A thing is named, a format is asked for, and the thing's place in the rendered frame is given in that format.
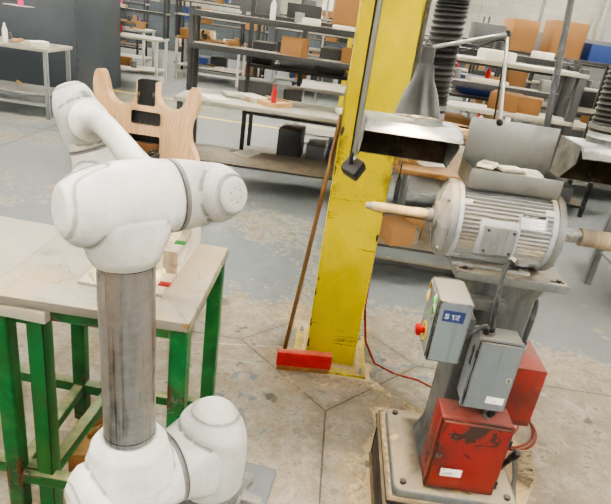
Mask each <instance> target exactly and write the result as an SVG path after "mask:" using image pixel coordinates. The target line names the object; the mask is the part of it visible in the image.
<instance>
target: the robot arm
mask: <svg viewBox="0 0 611 504"><path fill-rule="evenodd" d="M52 109H53V113H54V117H55V120H56V123H57V126H58V129H59V132H60V134H61V137H62V139H63V141H64V143H65V145H66V147H67V149H68V151H69V154H70V158H71V164H72V172H71V173H70V174H68V175H66V176H65V177H63V178H62V179H61V181H60V182H58V183H57V184H56V186H55V187H54V189H53V192H52V198H51V212H52V218H53V222H54V225H55V227H56V229H57V231H58V232H59V234H60V235H61V236H62V238H63V239H64V240H66V241H67V242H68V243H70V244H72V245H74V246H76V247H80V248H83V249H84V251H85V254H86V256H87V258H88V260H89V261H90V262H91V264H92V265H93V266H94V267H95V268H96V286H97V309H98V332H99V343H100V365H101V388H102V412H103V427H102V428H101V429H100V430H99V431H98V432H97V433H96V434H95V435H94V436H93V438H92V440H91V442H90V447H89V450H88V452H87V455H86V457H85V462H83V463H81V464H79V465H77V466H76V468H75V469H74V470H73V472H72V473H71V475H70V476H69V478H68V480H67V484H66V487H65V490H64V495H65V500H66V503H67V504H260V503H262V498H261V497H259V496H257V495H255V494H253V493H251V492H249V491H247V490H248V489H249V487H250V486H251V485H252V484H253V482H254V476H253V475H252V474H251V473H249V472H244V469H245V463H246V454H247V433H246V428H245V424H244V421H243V418H242V416H241V415H240V414H239V412H238V410H237V409H236V407H235V406H234V405H233V404H232V403H231V402H230V401H229V400H227V399H225V398H223V397H219V396H208V397H204V398H200V399H198V400H196V401H194V402H193V403H191V404H190V405H189V406H188V407H187V408H186V409H185V410H184V411H183V412H182V413H181V415H180V418H178V419H177V420H176V421H175V422H173V423H172V424H171V425H170V426H168V427H167V428H166V429H165V430H164V428H163V427H162V426H161V425H160V424H158V423H157V422H156V265H157V263H158V262H159V261H160V259H161V257H162V256H163V252H164V249H165V247H166V244H167V242H168V240H169V238H170V234H171V233H174V232H179V231H184V230H188V229H192V228H196V227H200V226H204V225H208V224H210V223H211V222H224V221H227V220H229V219H231V218H233V217H235V216H236V215H237V214H239V213H240V212H241V211H242V210H243V208H244V206H245V203H246V200H247V189H246V186H245V184H244V181H243V179H242V178H241V177H240V175H239V174H238V173H236V172H235V171H234V170H233V169H231V168H230V167H228V166H226V165H224V164H220V163H215V162H205V161H196V160H187V159H160V154H159V153H158V152H157V147H155V148H153V149H151V150H150V151H149V153H146V152H145V151H144V150H143V149H142V148H141V147H140V146H139V145H138V144H137V143H136V142H135V140H134V139H133V138H132V137H131V136H130V135H129V134H128V133H127V132H126V131H125V130H124V128H123V127H122V126H121V125H120V124H119V123H118V122H117V121H116V120H115V119H114V118H113V117H112V116H111V115H109V114H108V112H107V110H106V109H105V107H104V106H103V105H101V104H100V103H99V101H98V100H97V99H96V98H95V96H94V94H93V92H92V91H91V90H90V89H89V88H88V87H87V86H86V85H85V84H84V83H81V82H79V81H70V82H66V83H63V84H60V85H58V86H57V87H56V88H55V90H54V91H53V93H52Z"/></svg>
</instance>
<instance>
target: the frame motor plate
mask: <svg viewBox="0 0 611 504"><path fill-rule="evenodd" d="M447 259H448V261H449V264H450V266H451V269H452V271H453V274H454V276H455V278H457V279H464V280H470V281H477V282H484V283H490V284H497V285H498V282H499V278H500V274H501V272H499V271H493V270H486V269H479V268H473V267H468V266H466V265H464V266H460V265H453V264H451V262H450V260H449V257H448V256H447ZM528 271H529V273H530V274H529V276H526V275H519V274H513V273H506V276H505V280H504V284H503V286H510V287H517V288H523V289H530V290H537V291H543V292H550V293H556V294H563V295H567V294H568V291H569V289H570V287H569V286H568V285H567V283H566V282H565V281H564V280H563V278H562V277H561V276H560V275H559V273H558V272H557V271H556V270H555V269H554V267H551V268H549V269H547V270H545V271H540V270H534V269H531V268H528Z"/></svg>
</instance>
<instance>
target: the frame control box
mask: <svg viewBox="0 0 611 504"><path fill-rule="evenodd" d="M432 280H433V281H434V284H433V288H432V290H430V287H429V291H430V295H429V299H428V300H427V299H426V303H425V307H424V311H423V315H422V319H421V326H425V333H420V339H421V344H422V348H423V353H424V356H425V359H426V360H431V361H438V362H444V363H451V364H458V361H459V358H460V354H461V351H462V348H463V344H464V341H465V339H467V338H469V337H470V336H472V335H474V334H475V333H477V332H479V331H481V330H483V331H482V333H483V335H485V336H489V335H490V334H489V329H490V327H489V325H488V324H482V325H479V326H477V327H475V328H474V330H473V331H468V332H467V330H468V327H469V324H470V320H471V317H472V313H473V310H474V304H473V301H472V299H471V297H470V294H469V292H468V290H467V287H466V285H465V283H464V281H459V280H453V279H446V278H439V277H433V279H431V281H432ZM436 294H438V300H437V304H435V303H434V297H435V295H436ZM432 305H434V311H433V314H432V315H431V306H432Z"/></svg>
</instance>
